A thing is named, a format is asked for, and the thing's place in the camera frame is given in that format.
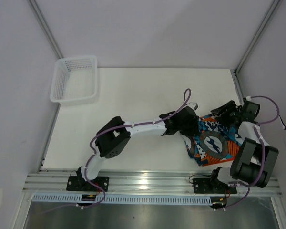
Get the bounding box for colourful patterned shorts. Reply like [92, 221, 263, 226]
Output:
[182, 114, 243, 167]

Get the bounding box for white plastic basket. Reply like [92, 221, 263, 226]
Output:
[50, 55, 99, 106]

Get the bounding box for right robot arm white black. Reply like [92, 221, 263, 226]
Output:
[208, 101, 279, 193]

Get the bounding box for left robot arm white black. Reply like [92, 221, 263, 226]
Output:
[77, 106, 199, 191]

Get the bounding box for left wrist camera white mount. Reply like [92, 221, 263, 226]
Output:
[187, 103, 199, 111]

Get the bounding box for right aluminium side rail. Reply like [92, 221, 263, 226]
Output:
[230, 70, 243, 104]

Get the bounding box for aluminium side rail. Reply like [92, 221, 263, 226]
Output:
[36, 103, 61, 173]
[230, 70, 243, 104]

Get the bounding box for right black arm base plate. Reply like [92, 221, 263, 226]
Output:
[188, 175, 237, 194]

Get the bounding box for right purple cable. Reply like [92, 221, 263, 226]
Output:
[213, 95, 285, 212]

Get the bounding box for purple cable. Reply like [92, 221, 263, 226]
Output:
[44, 88, 192, 212]
[213, 95, 285, 212]

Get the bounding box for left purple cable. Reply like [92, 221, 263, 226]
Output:
[44, 88, 192, 212]

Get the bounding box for right aluminium frame post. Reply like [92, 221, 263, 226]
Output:
[234, 0, 283, 77]

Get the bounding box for aluminium frame post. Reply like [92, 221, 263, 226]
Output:
[234, 0, 283, 77]
[27, 0, 63, 59]

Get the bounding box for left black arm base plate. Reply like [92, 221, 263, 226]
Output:
[66, 176, 110, 192]

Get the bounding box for left aluminium side rail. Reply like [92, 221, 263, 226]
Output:
[36, 103, 61, 173]

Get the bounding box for aluminium rail beam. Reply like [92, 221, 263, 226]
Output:
[22, 169, 282, 197]

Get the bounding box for left aluminium frame post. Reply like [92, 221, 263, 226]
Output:
[27, 0, 63, 59]

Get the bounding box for slotted white cable duct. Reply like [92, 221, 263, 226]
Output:
[32, 193, 212, 206]

